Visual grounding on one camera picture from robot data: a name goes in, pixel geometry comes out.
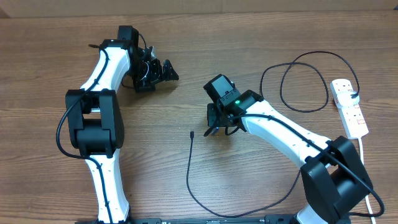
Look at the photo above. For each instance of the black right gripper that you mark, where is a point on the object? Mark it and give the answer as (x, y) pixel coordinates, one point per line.
(218, 109)

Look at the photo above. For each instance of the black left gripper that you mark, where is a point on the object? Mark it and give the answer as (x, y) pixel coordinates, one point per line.
(156, 76)

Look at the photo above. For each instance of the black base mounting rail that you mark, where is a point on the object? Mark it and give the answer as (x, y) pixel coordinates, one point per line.
(268, 219)

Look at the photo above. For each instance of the white USB charger plug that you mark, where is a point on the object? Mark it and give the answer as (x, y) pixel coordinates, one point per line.
(346, 98)

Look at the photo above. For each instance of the Samsung Galaxy smartphone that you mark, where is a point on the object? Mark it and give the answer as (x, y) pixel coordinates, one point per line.
(214, 131)

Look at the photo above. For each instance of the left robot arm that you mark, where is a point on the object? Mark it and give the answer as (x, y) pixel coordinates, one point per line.
(94, 117)

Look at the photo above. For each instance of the white power strip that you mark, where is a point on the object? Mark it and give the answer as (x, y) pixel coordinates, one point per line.
(351, 117)

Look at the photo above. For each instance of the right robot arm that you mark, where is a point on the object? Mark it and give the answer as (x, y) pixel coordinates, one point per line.
(333, 175)

